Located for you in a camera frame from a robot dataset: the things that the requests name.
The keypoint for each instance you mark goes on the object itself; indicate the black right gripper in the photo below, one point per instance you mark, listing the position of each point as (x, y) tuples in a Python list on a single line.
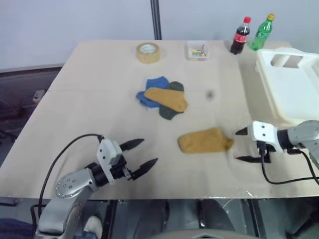
[(268, 149)]

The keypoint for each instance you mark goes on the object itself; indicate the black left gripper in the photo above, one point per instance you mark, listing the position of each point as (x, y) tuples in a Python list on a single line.
[(119, 170)]

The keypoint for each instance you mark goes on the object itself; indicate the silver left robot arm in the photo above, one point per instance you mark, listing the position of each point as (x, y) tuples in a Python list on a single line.
[(72, 184)]

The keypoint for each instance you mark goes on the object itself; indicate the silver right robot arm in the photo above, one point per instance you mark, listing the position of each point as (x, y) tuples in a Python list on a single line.
[(301, 134)]

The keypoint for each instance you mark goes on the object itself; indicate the mustard yellow sock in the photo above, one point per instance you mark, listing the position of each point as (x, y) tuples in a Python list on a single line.
[(204, 140), (167, 98)]

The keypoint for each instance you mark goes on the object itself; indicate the blue sock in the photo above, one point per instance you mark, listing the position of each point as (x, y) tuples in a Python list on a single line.
[(158, 83), (143, 98), (150, 109)]

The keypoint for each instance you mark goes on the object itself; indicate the dark green sock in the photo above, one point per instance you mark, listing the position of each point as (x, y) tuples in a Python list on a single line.
[(167, 113)]

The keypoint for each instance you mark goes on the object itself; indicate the white plastic basket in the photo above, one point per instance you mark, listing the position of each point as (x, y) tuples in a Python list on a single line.
[(286, 82)]

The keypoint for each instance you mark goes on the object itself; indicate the white shoe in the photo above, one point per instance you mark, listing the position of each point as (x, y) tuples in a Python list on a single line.
[(94, 226)]

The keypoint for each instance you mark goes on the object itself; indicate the beige packing tape roll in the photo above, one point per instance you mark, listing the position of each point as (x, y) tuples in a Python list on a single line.
[(149, 56)]

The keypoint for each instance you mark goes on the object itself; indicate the clear box with colourful clips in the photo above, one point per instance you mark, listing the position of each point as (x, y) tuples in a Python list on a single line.
[(197, 51)]

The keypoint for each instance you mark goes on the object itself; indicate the cola bottle with red cap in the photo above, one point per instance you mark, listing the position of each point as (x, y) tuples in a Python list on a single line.
[(239, 37)]

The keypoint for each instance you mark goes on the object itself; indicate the green bottle with yellow cap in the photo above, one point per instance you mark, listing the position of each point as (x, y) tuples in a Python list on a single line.
[(261, 33)]

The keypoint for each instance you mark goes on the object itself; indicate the black vertical pole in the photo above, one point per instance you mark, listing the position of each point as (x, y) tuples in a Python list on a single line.
[(156, 20)]

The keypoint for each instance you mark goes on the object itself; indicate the blue jeans leg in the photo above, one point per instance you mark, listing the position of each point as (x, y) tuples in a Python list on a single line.
[(15, 229)]

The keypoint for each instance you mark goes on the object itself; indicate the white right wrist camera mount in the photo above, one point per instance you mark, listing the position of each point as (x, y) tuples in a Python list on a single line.
[(261, 132)]

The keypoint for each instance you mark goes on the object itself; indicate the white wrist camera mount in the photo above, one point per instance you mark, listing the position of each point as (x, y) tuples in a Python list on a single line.
[(261, 132), (107, 154)]

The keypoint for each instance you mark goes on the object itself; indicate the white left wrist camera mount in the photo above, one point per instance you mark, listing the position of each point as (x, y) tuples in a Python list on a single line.
[(107, 154)]

